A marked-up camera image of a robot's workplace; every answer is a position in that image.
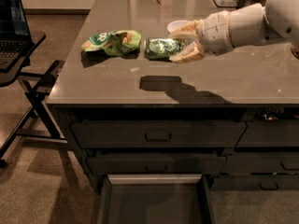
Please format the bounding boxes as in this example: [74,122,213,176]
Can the black laptop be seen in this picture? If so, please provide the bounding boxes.
[0,0,33,73]

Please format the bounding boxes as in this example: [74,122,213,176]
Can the glass jar with snacks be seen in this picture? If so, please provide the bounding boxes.
[291,46,299,60]

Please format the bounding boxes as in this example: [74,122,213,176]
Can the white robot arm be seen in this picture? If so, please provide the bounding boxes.
[169,0,299,63]

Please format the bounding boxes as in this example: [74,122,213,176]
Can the middle right drawer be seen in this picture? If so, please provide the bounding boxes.
[221,152,299,174]

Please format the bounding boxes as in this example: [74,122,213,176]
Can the green chip bag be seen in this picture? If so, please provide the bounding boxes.
[81,30,142,57]

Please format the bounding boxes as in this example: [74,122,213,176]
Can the white bowl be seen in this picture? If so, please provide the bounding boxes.
[167,20,188,33]

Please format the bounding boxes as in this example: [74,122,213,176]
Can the bottom right drawer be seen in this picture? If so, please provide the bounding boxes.
[208,175,299,190]

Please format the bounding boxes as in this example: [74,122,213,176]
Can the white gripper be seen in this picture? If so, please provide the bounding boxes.
[169,10,234,63]

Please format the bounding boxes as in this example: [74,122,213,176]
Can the top left drawer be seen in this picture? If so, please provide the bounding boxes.
[71,120,246,148]

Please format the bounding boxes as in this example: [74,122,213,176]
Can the snack bag in drawer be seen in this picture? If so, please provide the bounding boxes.
[254,106,299,120]

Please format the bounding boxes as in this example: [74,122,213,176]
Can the black laptop stand table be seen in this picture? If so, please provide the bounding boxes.
[0,31,64,168]

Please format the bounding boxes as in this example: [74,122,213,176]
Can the middle left drawer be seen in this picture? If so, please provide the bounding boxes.
[87,150,226,175]

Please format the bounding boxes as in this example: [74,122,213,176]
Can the top right drawer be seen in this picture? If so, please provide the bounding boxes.
[236,119,299,147]

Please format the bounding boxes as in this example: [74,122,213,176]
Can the open bottom left drawer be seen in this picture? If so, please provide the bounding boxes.
[97,174,216,224]

